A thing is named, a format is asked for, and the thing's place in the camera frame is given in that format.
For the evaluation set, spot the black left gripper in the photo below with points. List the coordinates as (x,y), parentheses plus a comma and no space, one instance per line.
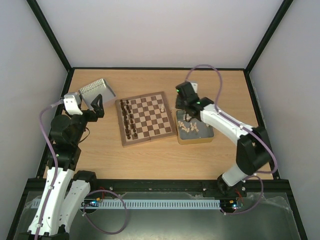
(99,111)

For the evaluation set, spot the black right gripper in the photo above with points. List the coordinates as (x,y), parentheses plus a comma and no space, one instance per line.
(180,103)

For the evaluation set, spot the light chess piece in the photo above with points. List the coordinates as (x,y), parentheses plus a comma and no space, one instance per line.
(162,109)

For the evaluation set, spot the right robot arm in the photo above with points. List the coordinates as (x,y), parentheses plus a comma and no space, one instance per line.
(253,149)

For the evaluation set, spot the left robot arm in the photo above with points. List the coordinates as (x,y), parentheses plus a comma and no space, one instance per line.
(65,189)

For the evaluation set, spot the pile of light chess pieces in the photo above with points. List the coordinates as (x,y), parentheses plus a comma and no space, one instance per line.
(187,124)

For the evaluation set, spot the row of dark chess pieces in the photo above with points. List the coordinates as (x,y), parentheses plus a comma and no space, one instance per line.
(128,120)

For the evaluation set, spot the wooden chess board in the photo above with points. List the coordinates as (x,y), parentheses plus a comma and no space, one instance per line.
(151,124)

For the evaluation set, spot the silver embossed tin lid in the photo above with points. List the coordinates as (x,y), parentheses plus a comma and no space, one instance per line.
(92,90)

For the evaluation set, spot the gold tin box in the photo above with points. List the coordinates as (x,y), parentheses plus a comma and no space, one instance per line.
(205,135)

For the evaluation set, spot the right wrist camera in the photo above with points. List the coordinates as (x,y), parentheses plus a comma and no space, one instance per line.
(187,91)

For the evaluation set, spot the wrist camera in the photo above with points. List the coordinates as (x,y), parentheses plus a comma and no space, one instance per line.
(187,91)
(72,103)

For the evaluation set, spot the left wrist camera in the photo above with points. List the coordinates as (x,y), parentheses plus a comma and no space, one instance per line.
(72,103)

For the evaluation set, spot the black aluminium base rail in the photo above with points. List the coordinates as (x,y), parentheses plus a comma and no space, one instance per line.
(209,188)

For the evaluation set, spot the light blue cable duct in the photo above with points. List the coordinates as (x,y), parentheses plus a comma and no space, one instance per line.
(157,204)

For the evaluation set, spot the black enclosure frame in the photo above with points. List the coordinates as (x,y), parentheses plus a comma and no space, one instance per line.
(284,7)

